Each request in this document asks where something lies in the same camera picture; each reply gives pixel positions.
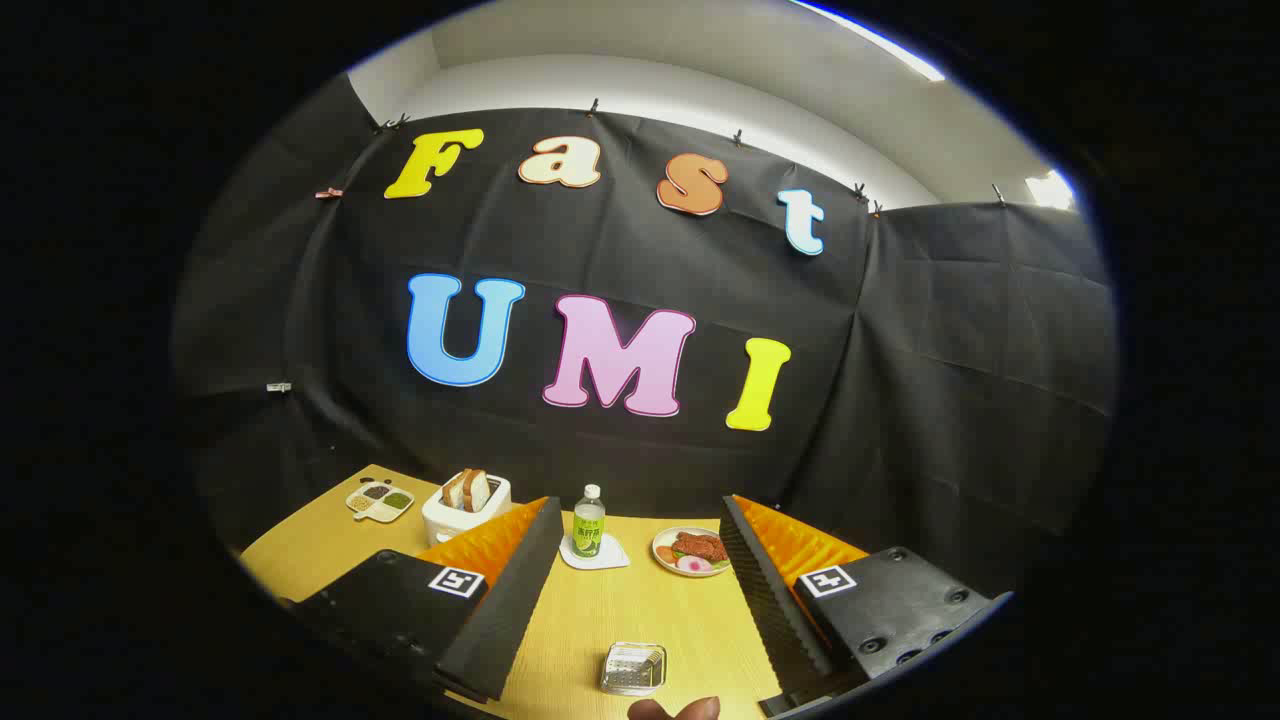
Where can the brown meat slice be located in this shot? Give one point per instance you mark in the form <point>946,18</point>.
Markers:
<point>700,546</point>

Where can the white square coaster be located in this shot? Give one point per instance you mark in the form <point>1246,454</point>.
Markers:
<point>610,555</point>

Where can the white plate of food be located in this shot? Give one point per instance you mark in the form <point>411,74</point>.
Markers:
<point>664,560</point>

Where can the divided white condiment dish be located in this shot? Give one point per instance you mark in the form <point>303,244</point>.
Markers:
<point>380,502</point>

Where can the perforated metal drainer basket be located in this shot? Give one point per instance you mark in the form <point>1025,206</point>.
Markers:
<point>633,670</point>

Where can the white toaster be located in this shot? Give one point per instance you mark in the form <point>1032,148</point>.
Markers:
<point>450,522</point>

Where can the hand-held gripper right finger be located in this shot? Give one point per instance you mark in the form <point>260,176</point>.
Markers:
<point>765,590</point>

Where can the toasted bread slice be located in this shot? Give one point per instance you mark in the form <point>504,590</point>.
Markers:
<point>479,490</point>
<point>455,492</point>

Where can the green label drink bottle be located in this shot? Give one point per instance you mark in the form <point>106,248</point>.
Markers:
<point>588,525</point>

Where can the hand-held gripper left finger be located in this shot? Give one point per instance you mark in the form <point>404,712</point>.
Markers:
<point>510,600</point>

